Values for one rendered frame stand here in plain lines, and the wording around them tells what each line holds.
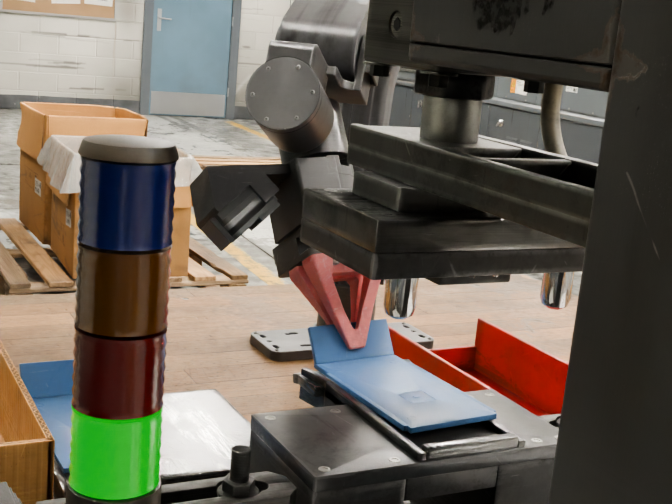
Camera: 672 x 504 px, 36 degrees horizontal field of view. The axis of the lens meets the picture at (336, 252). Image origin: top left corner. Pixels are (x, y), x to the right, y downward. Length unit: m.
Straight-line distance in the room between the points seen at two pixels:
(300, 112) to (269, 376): 0.35
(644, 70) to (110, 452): 0.26
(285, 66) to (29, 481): 0.34
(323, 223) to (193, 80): 11.22
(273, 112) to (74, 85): 10.84
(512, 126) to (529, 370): 7.66
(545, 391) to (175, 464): 0.38
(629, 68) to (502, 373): 0.65
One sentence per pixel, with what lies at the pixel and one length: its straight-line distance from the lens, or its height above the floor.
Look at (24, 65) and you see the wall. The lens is 11.50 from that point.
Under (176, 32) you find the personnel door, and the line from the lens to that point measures 11.76.
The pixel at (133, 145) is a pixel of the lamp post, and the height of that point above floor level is 1.20.
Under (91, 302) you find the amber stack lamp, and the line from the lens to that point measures 0.42.
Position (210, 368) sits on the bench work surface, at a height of 0.90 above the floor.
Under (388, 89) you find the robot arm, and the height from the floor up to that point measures 1.18.
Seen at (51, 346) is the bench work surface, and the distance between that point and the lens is 1.09.
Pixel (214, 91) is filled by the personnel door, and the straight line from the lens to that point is 11.93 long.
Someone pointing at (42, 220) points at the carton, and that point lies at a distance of 4.78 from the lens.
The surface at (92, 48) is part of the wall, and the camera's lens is 11.59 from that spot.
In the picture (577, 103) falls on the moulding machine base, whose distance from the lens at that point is 7.96.
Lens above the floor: 1.25
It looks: 13 degrees down
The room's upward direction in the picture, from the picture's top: 5 degrees clockwise
